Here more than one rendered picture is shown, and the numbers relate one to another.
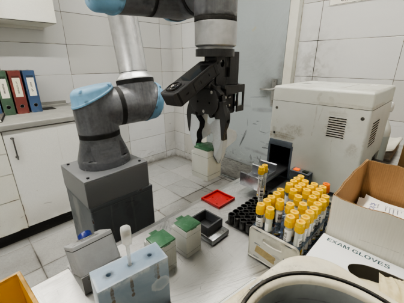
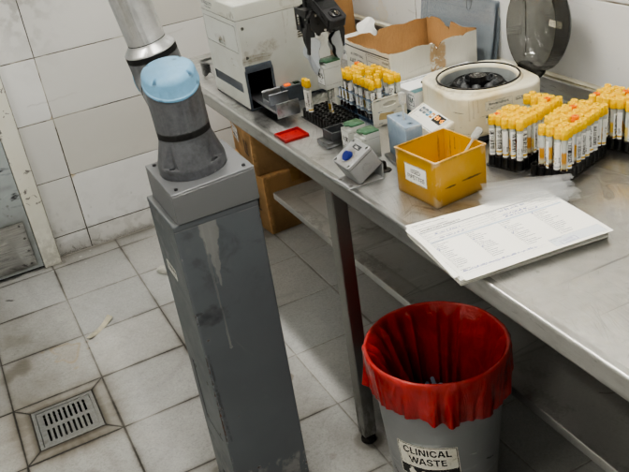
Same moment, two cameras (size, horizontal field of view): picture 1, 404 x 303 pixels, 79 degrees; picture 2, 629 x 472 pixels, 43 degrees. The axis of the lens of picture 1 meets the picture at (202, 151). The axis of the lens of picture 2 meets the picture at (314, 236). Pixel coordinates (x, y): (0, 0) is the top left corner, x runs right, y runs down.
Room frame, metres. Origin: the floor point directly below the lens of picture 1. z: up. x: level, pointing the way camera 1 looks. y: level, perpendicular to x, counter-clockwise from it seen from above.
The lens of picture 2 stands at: (-0.14, 1.72, 1.61)
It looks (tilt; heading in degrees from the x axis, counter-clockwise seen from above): 28 degrees down; 292
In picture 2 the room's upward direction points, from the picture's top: 9 degrees counter-clockwise
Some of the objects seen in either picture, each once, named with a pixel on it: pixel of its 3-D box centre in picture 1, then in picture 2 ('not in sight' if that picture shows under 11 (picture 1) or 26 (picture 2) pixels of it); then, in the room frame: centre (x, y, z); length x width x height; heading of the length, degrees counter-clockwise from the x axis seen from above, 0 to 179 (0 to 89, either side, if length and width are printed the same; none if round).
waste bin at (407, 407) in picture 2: not in sight; (441, 405); (0.21, 0.18, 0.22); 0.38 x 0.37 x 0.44; 135
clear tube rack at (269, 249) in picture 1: (295, 227); (369, 100); (0.43, -0.20, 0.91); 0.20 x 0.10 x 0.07; 135
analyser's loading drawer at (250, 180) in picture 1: (267, 169); (272, 97); (0.71, -0.21, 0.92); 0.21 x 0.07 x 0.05; 135
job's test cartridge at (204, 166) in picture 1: (206, 161); (329, 73); (0.47, -0.01, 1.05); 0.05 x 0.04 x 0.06; 45
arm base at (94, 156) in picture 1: (102, 146); (187, 144); (0.70, 0.30, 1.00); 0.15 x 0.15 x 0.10
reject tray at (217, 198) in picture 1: (217, 198); (291, 134); (0.60, -0.05, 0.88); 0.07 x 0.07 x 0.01; 45
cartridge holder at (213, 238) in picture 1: (206, 224); (337, 135); (0.47, -0.01, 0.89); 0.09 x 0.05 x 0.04; 46
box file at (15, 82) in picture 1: (15, 91); not in sight; (1.92, 1.44, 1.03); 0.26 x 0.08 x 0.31; 44
